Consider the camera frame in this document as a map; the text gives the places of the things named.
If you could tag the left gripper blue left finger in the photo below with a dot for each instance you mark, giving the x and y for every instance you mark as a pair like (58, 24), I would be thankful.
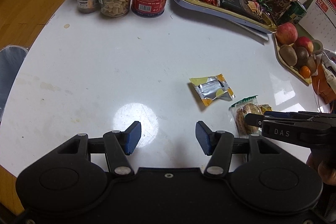
(120, 144)

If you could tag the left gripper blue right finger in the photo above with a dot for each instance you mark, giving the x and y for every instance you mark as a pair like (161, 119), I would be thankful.
(218, 145)

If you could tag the round cookie clear green packet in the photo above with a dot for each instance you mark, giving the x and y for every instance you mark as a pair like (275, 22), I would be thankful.
(240, 109)

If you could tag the person right hand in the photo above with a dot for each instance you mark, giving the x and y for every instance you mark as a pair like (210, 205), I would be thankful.
(324, 164)

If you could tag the orange case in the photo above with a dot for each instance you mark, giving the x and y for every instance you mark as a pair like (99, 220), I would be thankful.
(321, 86)

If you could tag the gold foil candy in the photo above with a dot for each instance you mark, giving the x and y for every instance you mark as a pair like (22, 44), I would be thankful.
(265, 107)

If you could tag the yellow silver snack packet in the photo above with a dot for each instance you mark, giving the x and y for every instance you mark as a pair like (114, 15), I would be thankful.
(211, 88)

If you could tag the small orange tangerine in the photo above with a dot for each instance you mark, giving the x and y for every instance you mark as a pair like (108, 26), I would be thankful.
(305, 72)

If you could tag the brown kiwi back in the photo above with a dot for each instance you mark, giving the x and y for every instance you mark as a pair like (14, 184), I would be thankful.
(311, 64)

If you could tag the brown kiwi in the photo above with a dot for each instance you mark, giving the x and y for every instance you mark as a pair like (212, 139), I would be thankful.
(288, 54)
(311, 64)

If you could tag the dark passion fruit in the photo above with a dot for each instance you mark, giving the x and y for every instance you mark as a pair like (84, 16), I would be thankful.
(302, 56)

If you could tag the brown kiwi front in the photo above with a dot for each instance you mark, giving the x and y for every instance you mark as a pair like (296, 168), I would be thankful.
(288, 54)

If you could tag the small red apple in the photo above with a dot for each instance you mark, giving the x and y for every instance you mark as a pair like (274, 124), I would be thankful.
(306, 43)

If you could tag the large red apple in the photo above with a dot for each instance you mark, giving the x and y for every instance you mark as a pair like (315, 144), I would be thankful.
(286, 33)

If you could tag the desk calendar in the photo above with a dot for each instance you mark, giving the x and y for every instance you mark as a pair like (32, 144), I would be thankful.
(319, 22)

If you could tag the green drink can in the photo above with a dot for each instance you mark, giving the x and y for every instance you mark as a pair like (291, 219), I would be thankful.
(293, 14)

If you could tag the grey round stool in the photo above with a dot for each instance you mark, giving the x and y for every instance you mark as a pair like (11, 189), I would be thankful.
(11, 60)

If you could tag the black snack box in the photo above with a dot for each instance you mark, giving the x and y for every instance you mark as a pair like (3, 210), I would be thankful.
(240, 7)

